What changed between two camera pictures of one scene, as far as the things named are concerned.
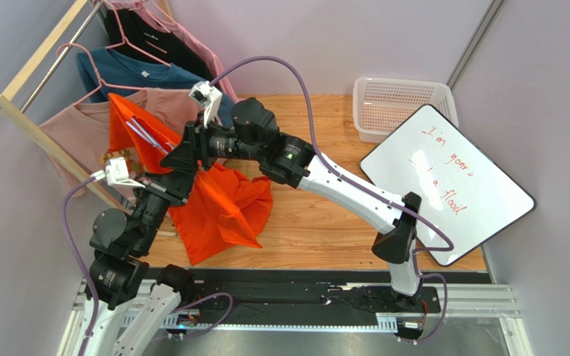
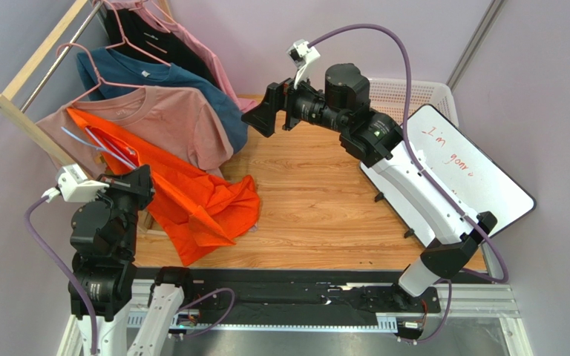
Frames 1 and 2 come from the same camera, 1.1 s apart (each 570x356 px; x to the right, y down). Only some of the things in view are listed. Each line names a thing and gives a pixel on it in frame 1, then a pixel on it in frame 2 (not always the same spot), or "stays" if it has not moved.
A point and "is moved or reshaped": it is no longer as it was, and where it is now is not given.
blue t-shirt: (102, 71) stays
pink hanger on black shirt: (123, 37) stays
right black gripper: (197, 145) to (288, 104)
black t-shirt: (130, 30) stays
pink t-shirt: (218, 70) stays
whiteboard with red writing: (464, 193) stays
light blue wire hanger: (151, 140) to (110, 148)
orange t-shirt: (221, 202) is moved or reshaped
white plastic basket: (380, 105) stays
